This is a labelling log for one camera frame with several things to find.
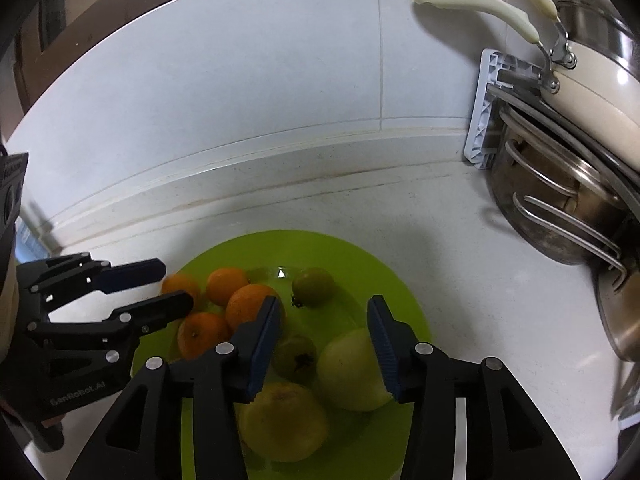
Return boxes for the small brownish green fruit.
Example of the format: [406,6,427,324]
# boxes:
[271,334,319,382]

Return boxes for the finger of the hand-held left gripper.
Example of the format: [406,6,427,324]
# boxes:
[27,290,195,365]
[17,252,167,312]

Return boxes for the small green fruit with stem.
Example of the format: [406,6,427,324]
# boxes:
[291,267,335,307]

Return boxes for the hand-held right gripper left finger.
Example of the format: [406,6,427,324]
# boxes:
[67,295,281,480]

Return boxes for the steel pot with cream handle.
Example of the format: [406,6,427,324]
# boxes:
[447,0,640,68]

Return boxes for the medium orange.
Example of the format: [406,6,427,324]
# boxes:
[177,311,233,361]
[206,267,251,307]

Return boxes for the small steel pot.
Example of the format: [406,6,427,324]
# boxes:
[594,259,640,377]

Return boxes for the green plate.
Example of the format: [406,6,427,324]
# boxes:
[129,229,434,480]

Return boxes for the large yellow-green citrus fruit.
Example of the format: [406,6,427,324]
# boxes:
[237,381,330,461]

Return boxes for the small orange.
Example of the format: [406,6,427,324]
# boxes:
[161,274,202,311]

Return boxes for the large orange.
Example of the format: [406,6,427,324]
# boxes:
[225,283,287,333]

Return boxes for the large steel pot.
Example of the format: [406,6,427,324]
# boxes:
[487,102,632,267]

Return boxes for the steel pots on rack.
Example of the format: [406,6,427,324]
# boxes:
[463,48,640,428]

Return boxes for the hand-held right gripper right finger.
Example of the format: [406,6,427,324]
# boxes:
[367,295,581,480]

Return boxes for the cream frying pan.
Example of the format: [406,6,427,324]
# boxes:
[410,0,640,167]

